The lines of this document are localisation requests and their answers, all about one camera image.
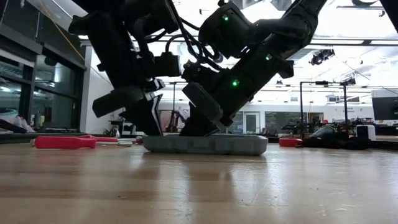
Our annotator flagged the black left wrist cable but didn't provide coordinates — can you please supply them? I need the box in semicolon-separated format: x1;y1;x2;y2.
146;30;187;57

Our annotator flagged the dark computer monitor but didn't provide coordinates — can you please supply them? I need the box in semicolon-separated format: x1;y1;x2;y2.
371;89;398;121

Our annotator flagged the white and teal bundle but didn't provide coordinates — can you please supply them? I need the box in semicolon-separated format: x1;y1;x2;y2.
0;107;35;134

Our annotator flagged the white boxy device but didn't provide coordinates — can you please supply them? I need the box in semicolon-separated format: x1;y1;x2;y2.
356;124;377;141

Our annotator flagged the red handled screwdriver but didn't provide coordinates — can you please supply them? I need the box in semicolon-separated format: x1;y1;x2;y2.
30;134;134;150

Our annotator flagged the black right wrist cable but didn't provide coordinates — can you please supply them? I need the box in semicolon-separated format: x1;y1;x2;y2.
167;0;223;68

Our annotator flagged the grey plastic tool case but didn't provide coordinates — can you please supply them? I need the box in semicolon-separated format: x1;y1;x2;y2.
142;133;269;156

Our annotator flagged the black ceiling-hung camera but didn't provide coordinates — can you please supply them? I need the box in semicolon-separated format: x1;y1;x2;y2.
309;49;336;66

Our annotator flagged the red tape measure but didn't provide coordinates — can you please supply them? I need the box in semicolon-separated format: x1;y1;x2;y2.
279;138;304;148

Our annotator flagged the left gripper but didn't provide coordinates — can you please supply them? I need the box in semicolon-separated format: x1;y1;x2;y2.
92;58;165;137

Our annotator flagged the glass panel door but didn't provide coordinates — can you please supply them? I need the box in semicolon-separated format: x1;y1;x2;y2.
243;111;259;134

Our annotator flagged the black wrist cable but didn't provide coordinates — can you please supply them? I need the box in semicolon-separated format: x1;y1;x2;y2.
146;30;187;57
167;0;223;68

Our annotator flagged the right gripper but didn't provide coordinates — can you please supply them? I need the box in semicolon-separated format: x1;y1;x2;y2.
179;52;295;137

